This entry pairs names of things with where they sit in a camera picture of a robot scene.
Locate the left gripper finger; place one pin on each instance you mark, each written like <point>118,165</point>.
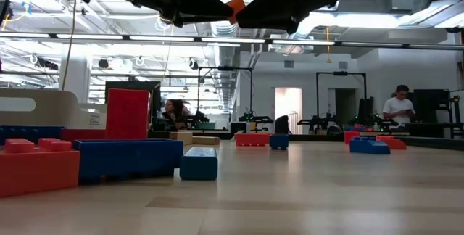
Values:
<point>203,8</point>

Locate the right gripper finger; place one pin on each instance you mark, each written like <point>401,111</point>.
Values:
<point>272,10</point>

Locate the small yellow-orange toy brick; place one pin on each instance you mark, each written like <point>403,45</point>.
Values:
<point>237,8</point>

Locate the orange-red block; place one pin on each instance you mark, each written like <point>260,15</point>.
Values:
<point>127,115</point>

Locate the pale wooden block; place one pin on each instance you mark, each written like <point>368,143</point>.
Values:
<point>183,137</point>

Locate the red-orange toy brick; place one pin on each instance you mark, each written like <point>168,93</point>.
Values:
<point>252,140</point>

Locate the blue toy brick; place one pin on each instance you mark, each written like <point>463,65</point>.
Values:
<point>127,162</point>
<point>279,141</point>
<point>369,147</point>

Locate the natural wooden block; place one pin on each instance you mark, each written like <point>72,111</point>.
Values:
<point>206,140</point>

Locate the red wooden block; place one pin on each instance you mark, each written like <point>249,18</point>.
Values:
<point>83,134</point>

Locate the small blue brick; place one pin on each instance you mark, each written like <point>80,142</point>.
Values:
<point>198,166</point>

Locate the small orange toy brick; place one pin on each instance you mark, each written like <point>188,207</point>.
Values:
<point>397,144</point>

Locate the blue block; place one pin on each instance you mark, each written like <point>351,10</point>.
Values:
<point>32,131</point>

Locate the overhead beam with lights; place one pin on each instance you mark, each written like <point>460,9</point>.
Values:
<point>108,37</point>

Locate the person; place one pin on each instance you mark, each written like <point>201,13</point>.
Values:
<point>398,108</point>
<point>174,113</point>

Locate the black background robot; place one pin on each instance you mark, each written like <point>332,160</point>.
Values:
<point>317,122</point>
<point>253,119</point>

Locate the black office chair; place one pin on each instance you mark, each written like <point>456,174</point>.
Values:
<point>281,124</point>

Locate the teal box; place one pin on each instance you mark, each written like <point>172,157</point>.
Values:
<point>206,126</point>

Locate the green wedge block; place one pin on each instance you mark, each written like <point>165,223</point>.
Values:
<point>232,138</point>

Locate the black cabinet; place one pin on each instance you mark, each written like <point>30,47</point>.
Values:
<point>427,104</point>

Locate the white plastic bin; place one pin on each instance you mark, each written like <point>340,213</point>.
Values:
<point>43,113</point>

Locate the black gantry frame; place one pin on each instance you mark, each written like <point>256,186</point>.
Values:
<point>340,73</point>
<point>224,68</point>

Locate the black aluminium table frame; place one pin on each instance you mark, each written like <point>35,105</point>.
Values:
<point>435,142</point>

